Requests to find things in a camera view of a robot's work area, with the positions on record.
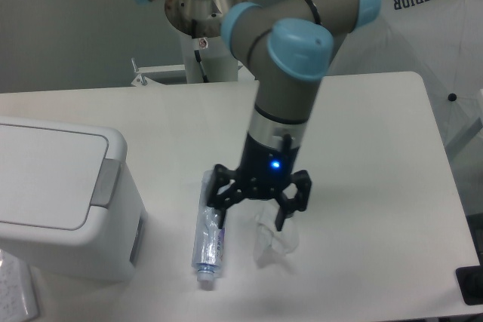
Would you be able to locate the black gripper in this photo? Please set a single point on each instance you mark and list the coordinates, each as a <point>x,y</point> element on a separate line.
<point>264,173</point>

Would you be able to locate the white push-lid trash can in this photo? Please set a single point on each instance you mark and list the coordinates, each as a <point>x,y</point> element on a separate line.
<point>69,203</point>

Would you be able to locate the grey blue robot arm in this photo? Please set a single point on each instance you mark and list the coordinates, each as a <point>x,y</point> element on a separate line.
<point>288,49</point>

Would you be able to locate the crushed clear plastic bottle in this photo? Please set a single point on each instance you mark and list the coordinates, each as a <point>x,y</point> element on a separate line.
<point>207,253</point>

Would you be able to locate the black device at table edge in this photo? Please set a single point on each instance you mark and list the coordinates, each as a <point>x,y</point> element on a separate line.
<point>470,282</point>

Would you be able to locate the white Superior umbrella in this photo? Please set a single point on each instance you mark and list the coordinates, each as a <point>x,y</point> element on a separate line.
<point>441,40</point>

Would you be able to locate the paper sheet in sleeve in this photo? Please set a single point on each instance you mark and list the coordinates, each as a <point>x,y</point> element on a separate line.
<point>18,299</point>

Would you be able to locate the white metal base bracket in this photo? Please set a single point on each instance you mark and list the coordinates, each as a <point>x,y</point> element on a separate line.
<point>167,75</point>

